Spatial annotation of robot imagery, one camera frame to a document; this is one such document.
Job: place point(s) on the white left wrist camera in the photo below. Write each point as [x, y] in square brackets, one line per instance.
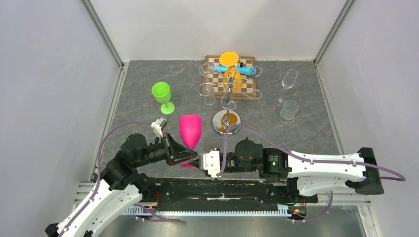
[158, 126]

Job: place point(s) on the clear wine glass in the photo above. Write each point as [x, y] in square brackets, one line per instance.
[206, 88]
[288, 81]
[288, 111]

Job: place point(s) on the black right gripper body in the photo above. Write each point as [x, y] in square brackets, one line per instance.
[231, 164]

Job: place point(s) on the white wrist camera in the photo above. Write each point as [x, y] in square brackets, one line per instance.
[210, 162]
[158, 126]

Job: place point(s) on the blue cylindrical tube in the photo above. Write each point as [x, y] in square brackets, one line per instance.
[248, 71]

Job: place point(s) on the wooden chess board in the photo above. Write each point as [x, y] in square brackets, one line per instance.
[218, 80]

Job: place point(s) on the clear wine glass back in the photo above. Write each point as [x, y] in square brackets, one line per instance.
[206, 88]

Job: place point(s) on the chrome wine glass rack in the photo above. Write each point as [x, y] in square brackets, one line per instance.
[227, 116]

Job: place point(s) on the pink plastic wine glass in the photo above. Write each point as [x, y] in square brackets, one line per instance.
[190, 130]

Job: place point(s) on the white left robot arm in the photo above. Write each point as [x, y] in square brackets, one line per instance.
[120, 185]

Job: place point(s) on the green plastic wine glass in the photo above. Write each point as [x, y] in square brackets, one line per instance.
[162, 93]

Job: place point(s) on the orange plastic wine glass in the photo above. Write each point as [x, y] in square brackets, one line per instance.
[230, 60]

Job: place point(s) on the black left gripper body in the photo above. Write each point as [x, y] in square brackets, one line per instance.
[161, 151]

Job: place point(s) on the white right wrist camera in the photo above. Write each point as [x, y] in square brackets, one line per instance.
[210, 162]

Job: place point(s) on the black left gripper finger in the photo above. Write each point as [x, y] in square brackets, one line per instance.
[182, 161]
[179, 150]

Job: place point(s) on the clear wine glass front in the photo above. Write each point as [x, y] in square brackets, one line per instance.
[288, 111]

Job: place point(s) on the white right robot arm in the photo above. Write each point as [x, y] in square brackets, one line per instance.
[305, 174]

